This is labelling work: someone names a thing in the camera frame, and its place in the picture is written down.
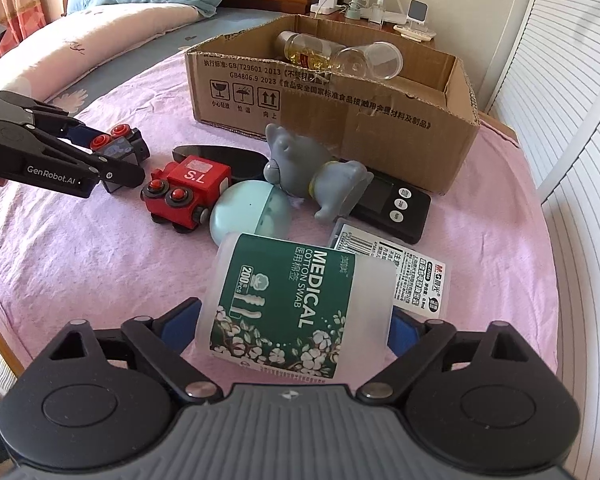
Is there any wooden bed frame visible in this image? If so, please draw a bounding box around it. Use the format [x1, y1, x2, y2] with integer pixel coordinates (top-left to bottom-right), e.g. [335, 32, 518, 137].
[0, 305, 26, 378]

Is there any white louvered closet door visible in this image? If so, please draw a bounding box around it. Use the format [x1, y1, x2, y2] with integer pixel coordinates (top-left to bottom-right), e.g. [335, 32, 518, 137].
[537, 105, 600, 461]
[482, 0, 600, 201]

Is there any white desk clock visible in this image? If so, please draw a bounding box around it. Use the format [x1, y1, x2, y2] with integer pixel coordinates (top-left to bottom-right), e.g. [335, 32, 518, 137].
[402, 0, 427, 28]

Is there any wooden nightstand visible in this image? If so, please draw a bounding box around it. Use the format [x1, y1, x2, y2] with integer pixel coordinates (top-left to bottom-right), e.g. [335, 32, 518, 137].
[312, 7, 438, 51]

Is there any grey elephant toy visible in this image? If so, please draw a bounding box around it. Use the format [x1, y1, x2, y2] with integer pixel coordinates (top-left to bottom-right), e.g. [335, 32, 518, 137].
[263, 122, 375, 222]

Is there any pink blanket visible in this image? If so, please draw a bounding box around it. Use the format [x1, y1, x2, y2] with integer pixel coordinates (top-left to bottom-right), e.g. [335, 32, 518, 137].
[0, 50, 561, 411]

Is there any cardboard box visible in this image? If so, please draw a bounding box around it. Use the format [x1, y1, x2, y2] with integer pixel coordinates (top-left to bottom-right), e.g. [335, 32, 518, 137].
[184, 14, 481, 196]

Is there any black glasses case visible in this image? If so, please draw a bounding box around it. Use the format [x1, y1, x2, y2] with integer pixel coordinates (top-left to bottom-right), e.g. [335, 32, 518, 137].
[172, 144, 271, 183]

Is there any cream pillow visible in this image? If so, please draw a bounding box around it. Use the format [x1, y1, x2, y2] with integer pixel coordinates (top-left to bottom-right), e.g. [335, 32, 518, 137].
[0, 2, 206, 111]

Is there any mint green round case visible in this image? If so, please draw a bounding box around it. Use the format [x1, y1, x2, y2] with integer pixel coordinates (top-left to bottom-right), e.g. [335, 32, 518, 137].
[209, 180, 292, 248]

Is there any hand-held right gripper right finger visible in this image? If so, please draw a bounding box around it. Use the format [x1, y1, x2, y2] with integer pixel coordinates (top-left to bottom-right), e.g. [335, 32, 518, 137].
[355, 307, 541, 403]

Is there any clear pen refill box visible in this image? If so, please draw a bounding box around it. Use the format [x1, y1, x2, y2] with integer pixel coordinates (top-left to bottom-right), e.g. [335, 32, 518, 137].
[327, 217, 453, 321]

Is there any white router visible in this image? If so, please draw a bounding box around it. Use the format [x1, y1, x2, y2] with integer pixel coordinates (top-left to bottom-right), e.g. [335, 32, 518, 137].
[382, 5, 412, 27]

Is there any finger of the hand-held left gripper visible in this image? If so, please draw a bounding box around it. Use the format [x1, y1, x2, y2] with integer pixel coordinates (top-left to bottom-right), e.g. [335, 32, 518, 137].
[32, 127, 147, 187]
[0, 91, 100, 145]

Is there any black digital timer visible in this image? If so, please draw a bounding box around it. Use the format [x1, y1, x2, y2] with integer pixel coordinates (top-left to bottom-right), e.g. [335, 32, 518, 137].
[350, 170, 432, 245]

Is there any red toy train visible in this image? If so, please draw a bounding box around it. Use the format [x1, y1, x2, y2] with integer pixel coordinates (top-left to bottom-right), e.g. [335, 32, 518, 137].
[140, 156, 232, 235]

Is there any clear plastic jar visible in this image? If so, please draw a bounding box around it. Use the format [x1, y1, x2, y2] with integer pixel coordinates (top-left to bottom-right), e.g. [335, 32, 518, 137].
[336, 41, 405, 81]

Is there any green label cotton swab container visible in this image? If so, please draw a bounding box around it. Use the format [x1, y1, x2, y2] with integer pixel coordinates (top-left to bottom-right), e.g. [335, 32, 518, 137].
[194, 232, 398, 382]

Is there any grey toy train car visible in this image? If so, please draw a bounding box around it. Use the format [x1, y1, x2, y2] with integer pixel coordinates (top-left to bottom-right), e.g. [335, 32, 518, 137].
[89, 123, 151, 193]

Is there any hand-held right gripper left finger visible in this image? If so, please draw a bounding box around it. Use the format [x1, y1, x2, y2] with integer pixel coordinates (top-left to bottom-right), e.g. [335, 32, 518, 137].
[45, 298, 218, 405]

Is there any capsule bottle with gold cap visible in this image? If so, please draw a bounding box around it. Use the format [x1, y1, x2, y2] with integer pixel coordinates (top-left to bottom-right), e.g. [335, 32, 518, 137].
[277, 31, 348, 72]

